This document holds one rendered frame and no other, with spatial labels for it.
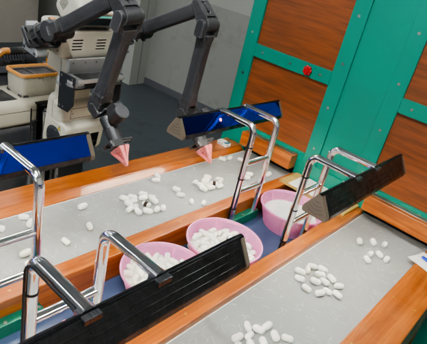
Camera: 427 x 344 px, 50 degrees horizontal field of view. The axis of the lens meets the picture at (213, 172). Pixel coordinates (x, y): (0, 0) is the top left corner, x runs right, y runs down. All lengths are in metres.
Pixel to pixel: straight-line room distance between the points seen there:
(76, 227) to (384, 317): 1.00
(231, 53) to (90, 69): 2.88
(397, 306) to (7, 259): 1.19
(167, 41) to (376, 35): 3.63
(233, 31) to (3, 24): 3.01
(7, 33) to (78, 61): 4.51
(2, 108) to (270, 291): 1.45
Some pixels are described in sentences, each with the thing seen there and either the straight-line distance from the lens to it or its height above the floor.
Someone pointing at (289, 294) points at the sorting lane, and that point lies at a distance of 1.50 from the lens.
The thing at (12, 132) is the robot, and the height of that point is 0.67.
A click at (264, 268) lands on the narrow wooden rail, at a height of 0.77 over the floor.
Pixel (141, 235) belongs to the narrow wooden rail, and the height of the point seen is 0.76.
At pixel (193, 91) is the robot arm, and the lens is 1.97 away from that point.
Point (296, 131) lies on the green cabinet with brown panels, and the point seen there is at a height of 0.95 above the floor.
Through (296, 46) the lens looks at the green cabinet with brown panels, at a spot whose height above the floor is 1.32.
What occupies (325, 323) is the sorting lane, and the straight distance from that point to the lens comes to 1.46.
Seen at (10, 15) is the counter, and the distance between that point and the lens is 6.52.
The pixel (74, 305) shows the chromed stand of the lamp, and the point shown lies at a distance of 0.77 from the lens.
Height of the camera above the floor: 1.64
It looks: 26 degrees down
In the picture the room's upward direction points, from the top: 14 degrees clockwise
